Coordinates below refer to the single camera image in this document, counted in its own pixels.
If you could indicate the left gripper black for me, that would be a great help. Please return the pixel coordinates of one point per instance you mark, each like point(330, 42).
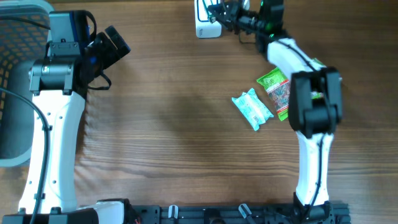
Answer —
point(113, 54)

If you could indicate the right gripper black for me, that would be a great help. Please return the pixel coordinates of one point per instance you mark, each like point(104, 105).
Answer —
point(231, 20)

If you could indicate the green snack bag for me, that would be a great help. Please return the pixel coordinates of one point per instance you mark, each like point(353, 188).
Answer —
point(277, 86)

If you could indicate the light blue tissue pack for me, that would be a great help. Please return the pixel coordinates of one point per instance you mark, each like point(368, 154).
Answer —
point(252, 108)

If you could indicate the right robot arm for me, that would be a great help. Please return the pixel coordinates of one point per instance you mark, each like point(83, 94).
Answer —
point(315, 104)

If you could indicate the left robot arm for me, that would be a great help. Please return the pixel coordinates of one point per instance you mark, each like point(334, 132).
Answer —
point(75, 55)

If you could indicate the white barcode scanner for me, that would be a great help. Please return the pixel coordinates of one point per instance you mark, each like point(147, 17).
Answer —
point(205, 29)

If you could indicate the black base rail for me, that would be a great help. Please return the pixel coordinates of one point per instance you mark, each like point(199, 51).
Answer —
point(217, 214)

